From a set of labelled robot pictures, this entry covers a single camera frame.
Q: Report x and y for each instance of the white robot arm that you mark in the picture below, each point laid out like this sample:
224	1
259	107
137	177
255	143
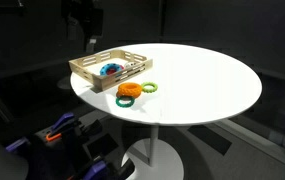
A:
83	16

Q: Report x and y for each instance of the wooden slatted tray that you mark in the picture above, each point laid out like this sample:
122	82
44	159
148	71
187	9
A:
106	81

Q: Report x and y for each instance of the white small object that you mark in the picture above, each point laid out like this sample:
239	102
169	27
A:
130	64

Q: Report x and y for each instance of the round grey stand base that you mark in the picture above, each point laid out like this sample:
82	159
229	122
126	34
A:
63	83

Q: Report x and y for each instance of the black stand equipment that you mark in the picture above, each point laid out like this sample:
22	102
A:
65	150

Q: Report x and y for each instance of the white table pedestal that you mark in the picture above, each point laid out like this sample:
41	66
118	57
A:
153	146

